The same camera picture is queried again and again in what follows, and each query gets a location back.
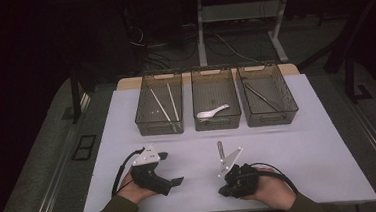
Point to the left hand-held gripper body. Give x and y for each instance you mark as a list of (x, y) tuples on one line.
[(149, 180)]

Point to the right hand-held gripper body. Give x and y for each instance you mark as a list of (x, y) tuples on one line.
[(243, 182)]

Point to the metal fork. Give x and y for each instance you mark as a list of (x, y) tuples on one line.
[(220, 150)]

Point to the smoky clear plastic bin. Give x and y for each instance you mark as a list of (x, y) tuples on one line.
[(147, 119), (275, 90), (215, 90)]

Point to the white ceramic spoon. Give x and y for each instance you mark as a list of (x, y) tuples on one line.
[(205, 114)]

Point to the metal table knife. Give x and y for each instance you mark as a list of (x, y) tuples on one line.
[(262, 96)]

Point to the person's left hand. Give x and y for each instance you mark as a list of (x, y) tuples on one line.
[(132, 191)]

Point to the person's right hand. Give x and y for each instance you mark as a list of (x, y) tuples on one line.
[(275, 191)]

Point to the white table mat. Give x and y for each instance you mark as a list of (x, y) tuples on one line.
[(313, 164)]

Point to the black metal stand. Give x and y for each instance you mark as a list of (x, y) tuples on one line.
[(75, 97), (350, 78)]

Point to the white metal stand frame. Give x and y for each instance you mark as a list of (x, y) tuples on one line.
[(201, 35)]

